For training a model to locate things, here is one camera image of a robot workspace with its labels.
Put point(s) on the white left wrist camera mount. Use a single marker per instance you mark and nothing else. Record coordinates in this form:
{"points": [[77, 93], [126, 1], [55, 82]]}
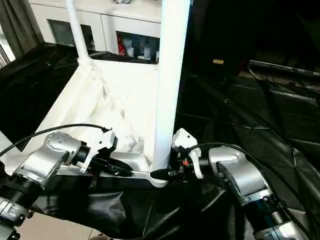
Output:
{"points": [[102, 142]]}

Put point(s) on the white plastic table top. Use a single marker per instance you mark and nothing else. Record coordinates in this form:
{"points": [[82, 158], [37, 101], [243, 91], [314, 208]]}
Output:
{"points": [[87, 100]]}

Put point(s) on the grey-brown curtain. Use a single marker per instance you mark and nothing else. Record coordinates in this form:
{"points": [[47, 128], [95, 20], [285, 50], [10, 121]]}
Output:
{"points": [[15, 30]]}

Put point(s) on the white blue carton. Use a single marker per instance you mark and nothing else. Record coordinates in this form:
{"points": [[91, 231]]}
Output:
{"points": [[147, 52]]}

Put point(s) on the yellow label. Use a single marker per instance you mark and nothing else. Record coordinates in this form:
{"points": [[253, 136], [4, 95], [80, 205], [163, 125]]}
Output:
{"points": [[218, 61]]}

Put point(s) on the red box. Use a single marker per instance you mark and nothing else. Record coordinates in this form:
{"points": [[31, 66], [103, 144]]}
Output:
{"points": [[121, 46]]}

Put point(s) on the dark horizontal metal rail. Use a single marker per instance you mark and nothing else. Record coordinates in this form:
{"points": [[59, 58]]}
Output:
{"points": [[282, 67]]}

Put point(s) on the black plastic mat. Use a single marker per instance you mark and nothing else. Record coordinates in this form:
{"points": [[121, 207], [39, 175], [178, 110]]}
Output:
{"points": [[262, 125]]}

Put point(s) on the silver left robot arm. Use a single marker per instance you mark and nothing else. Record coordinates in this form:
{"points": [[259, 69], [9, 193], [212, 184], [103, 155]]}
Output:
{"points": [[50, 152]]}

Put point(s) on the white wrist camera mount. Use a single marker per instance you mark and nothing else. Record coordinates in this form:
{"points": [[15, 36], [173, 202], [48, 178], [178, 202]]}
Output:
{"points": [[102, 142], [186, 140]]}

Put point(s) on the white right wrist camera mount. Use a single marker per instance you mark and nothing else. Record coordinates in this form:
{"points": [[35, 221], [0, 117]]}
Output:
{"points": [[186, 140]]}

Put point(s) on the white glass-door cabinet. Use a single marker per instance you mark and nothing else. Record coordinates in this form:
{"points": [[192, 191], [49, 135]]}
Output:
{"points": [[112, 15]]}

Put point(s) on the dark rounded robot foot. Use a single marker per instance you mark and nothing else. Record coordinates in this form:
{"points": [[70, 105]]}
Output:
{"points": [[101, 237]]}

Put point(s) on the large black box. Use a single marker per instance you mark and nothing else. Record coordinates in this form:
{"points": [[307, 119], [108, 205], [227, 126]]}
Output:
{"points": [[262, 27]]}

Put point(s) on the white plastic table leg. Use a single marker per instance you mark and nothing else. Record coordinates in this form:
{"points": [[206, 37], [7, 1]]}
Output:
{"points": [[77, 32], [3, 142], [172, 75]]}

